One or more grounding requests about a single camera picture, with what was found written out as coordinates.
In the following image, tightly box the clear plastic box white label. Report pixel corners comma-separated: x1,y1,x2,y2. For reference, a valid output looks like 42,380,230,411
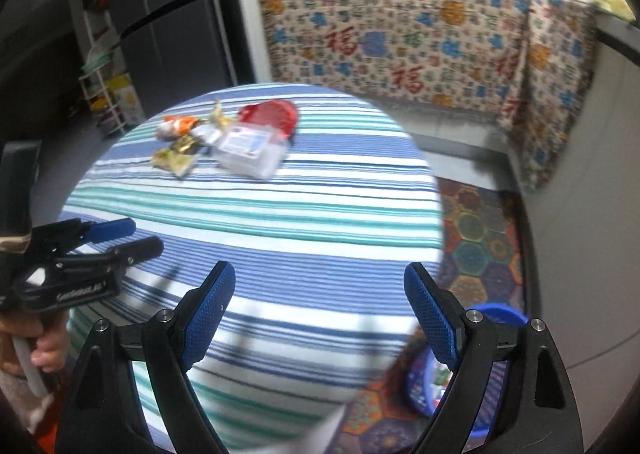
215,122,290,181

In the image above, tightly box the person's left hand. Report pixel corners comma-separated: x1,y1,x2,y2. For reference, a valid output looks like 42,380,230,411
1,310,70,376

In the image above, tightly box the blue plastic mesh waste basket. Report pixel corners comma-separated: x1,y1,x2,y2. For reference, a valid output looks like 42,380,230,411
406,302,530,434

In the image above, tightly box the green gold snack wrapper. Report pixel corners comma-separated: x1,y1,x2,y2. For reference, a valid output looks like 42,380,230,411
151,135,201,179

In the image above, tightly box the orange white snack wrapper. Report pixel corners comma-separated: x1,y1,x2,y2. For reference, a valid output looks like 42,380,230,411
154,116,203,141

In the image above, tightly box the colourful hexagon floor mat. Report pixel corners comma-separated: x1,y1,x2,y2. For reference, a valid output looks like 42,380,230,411
327,179,527,453

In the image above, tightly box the white storage rack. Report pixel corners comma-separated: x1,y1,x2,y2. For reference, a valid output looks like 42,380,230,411
78,10,126,136

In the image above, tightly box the blue striped tablecloth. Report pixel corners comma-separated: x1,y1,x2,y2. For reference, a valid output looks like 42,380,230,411
63,84,444,452

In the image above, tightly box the red round lid wrapper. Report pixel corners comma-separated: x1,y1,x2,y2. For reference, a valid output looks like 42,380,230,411
238,99,299,139

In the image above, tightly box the dark grey refrigerator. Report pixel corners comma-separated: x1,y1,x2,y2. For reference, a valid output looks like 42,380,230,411
109,0,255,117

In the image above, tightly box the floral patterned hanging cloth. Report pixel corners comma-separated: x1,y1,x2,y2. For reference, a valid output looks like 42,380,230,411
258,0,597,189

